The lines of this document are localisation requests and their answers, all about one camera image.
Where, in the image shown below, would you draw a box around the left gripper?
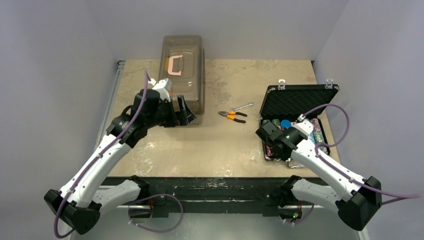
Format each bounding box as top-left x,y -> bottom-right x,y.
145,94 -> 196,129

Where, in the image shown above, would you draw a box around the black poker case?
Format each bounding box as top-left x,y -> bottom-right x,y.
259,79 -> 340,162

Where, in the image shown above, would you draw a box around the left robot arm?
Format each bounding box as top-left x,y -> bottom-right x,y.
44,88 -> 196,235

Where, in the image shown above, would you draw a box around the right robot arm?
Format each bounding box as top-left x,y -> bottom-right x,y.
255,120 -> 382,231

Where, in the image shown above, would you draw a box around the yellow green chip row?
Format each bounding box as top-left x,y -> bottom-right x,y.
271,119 -> 281,127

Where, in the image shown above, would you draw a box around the red green chip row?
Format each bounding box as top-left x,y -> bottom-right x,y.
264,145 -> 274,159

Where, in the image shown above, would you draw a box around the blue round button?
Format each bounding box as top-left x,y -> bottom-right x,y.
280,119 -> 292,130

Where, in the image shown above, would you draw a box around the light blue chip row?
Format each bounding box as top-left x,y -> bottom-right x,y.
308,132 -> 316,145

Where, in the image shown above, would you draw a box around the orange black pliers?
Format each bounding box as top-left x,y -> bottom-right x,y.
218,111 -> 248,124

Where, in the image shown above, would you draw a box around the silver wrench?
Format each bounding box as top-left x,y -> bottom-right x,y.
230,102 -> 255,112

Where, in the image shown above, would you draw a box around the translucent brown storage box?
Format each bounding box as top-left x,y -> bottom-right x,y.
158,35 -> 206,125

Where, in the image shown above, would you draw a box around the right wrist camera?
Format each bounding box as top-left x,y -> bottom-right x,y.
291,115 -> 314,139

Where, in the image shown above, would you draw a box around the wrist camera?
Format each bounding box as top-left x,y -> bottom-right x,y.
148,78 -> 173,102
291,115 -> 314,139

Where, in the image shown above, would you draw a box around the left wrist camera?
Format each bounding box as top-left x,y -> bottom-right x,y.
148,78 -> 173,102

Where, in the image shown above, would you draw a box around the pink box handle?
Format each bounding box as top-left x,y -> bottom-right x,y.
167,54 -> 183,77

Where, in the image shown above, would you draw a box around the black metal table frame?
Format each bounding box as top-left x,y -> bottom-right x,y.
99,177 -> 326,219

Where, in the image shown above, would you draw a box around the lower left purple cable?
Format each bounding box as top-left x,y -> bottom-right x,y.
128,193 -> 184,233

